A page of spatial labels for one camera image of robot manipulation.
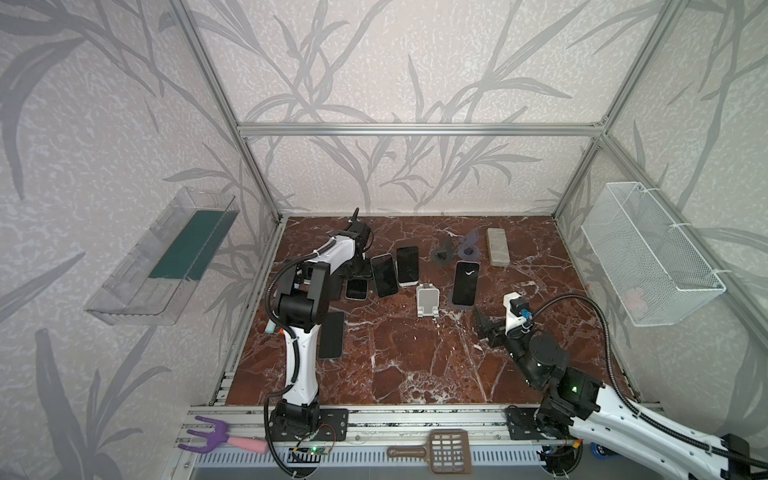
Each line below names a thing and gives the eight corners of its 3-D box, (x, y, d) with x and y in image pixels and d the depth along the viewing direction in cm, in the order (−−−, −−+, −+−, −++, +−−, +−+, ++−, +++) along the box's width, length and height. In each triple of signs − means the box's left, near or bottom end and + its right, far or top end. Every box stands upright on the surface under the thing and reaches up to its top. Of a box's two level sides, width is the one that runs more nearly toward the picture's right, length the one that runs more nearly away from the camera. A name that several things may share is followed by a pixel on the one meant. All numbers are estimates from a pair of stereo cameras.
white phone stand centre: (416, 317, 94) (417, 306, 89) (416, 288, 101) (416, 276, 96) (438, 317, 94) (440, 307, 89) (436, 288, 101) (438, 276, 96)
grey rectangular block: (490, 266, 107) (492, 261, 105) (486, 232, 117) (488, 227, 115) (508, 267, 107) (510, 262, 104) (502, 234, 117) (504, 228, 115)
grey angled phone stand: (430, 260, 109) (431, 252, 106) (443, 242, 115) (445, 234, 111) (446, 268, 107) (447, 260, 103) (458, 250, 113) (460, 241, 109)
